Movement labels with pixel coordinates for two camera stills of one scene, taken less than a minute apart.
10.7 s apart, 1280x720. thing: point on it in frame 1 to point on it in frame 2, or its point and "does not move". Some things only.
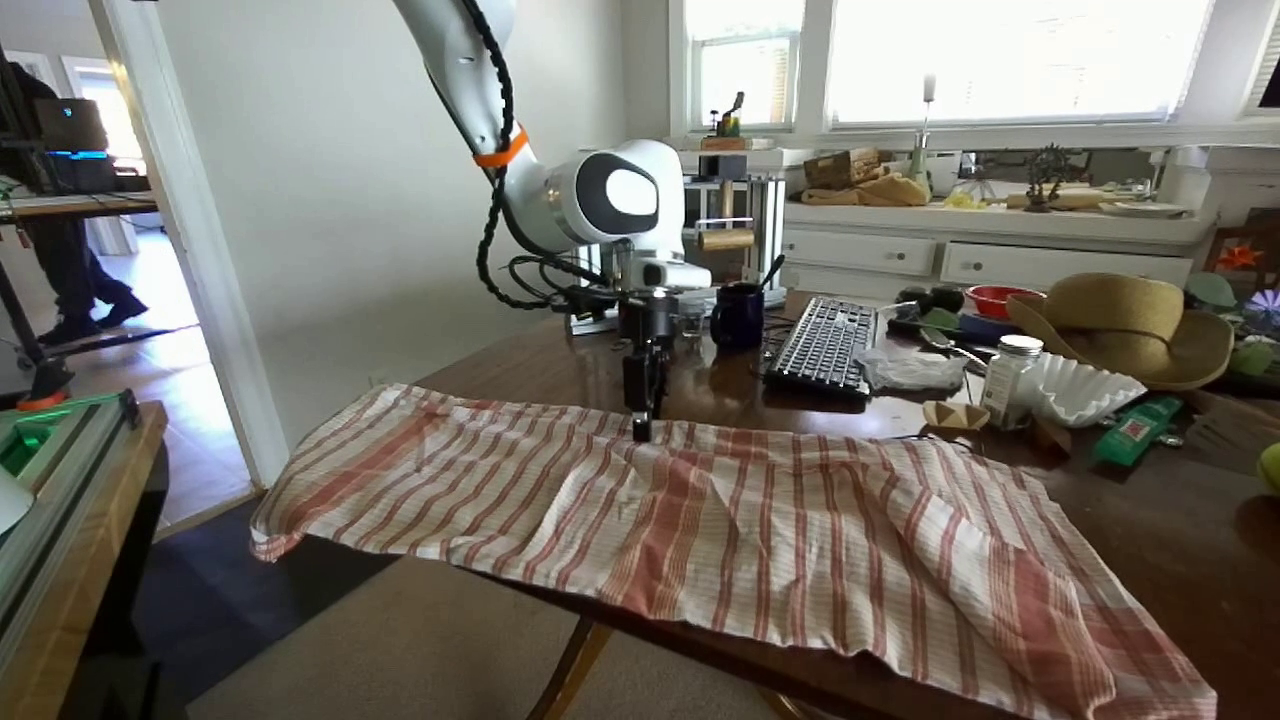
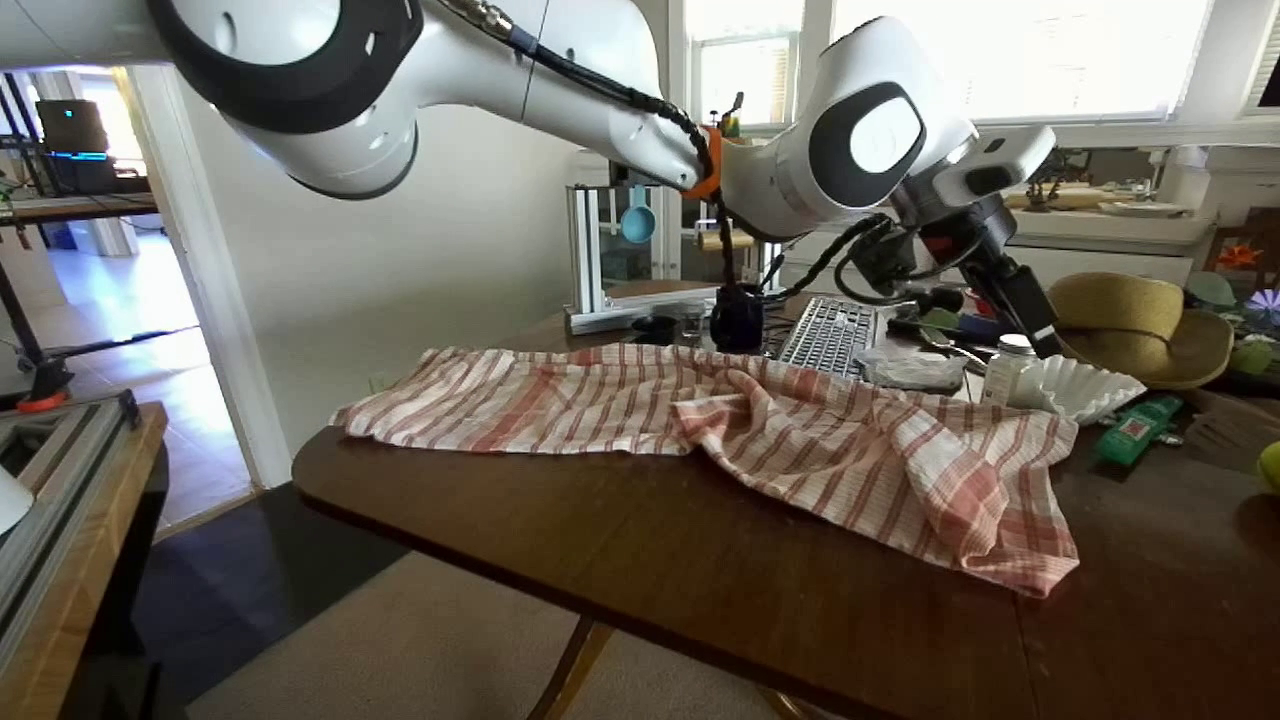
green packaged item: x=1132 y=428 does not move
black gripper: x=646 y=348 to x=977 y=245
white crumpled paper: x=908 y=369 does not move
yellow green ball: x=1271 y=461 does not move
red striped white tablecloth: x=912 y=549 to x=965 y=473
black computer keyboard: x=826 y=357 does not move
